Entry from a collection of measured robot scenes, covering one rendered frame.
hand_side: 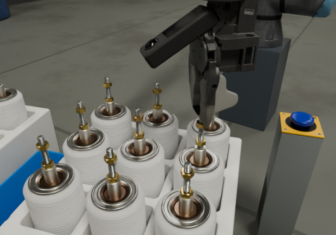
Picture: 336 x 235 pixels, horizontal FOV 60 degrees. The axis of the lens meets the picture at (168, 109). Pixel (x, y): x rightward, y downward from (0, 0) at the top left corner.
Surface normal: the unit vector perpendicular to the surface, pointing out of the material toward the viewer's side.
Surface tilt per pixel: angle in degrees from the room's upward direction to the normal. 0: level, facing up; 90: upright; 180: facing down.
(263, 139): 0
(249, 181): 0
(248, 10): 90
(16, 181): 88
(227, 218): 0
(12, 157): 90
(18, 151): 90
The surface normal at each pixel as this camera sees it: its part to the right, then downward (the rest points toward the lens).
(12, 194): 0.96, 0.11
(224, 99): 0.24, 0.40
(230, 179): 0.00, -0.86
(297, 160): -0.26, 0.48
